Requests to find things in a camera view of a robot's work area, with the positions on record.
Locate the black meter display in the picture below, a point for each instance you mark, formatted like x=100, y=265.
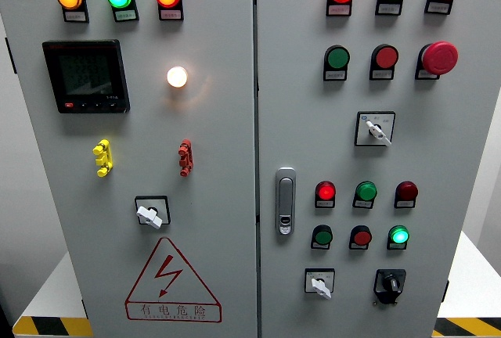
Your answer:
x=86, y=75

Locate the silver door lock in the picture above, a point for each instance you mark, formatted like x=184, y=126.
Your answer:
x=285, y=197

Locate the small red indicator lamp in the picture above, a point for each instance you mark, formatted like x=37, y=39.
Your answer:
x=407, y=191
x=326, y=191

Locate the grey door with display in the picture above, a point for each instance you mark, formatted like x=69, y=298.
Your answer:
x=219, y=158

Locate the red warning triangle sticker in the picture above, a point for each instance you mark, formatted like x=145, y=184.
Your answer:
x=168, y=269

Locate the small green push button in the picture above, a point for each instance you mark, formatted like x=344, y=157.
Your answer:
x=323, y=237

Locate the small green indicator lamp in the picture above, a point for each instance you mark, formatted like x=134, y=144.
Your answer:
x=398, y=235
x=366, y=191

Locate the black door hinge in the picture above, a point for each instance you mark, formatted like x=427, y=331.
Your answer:
x=11, y=55
x=84, y=308
x=446, y=291

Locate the small red push button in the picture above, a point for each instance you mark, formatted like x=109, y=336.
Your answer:
x=362, y=237

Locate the black yellow striped tape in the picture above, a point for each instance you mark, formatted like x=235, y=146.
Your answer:
x=469, y=326
x=51, y=327

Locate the grey door with lock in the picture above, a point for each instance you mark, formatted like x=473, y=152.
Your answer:
x=422, y=158

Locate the large green push button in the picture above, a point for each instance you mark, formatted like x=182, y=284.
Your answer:
x=338, y=57

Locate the black knob turn switch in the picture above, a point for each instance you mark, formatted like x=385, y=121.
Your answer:
x=390, y=283

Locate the large red stop button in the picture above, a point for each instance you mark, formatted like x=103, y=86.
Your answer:
x=440, y=57

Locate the large red push button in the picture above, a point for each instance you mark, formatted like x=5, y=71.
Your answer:
x=386, y=56

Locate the small label plate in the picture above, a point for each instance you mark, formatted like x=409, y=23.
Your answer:
x=381, y=74
x=397, y=247
x=359, y=247
x=426, y=74
x=125, y=15
x=336, y=75
x=362, y=204
x=76, y=16
x=339, y=9
x=325, y=204
x=171, y=14
x=388, y=8
x=437, y=7
x=404, y=204
x=320, y=247

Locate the white round lamp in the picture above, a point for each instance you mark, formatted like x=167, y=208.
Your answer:
x=177, y=76

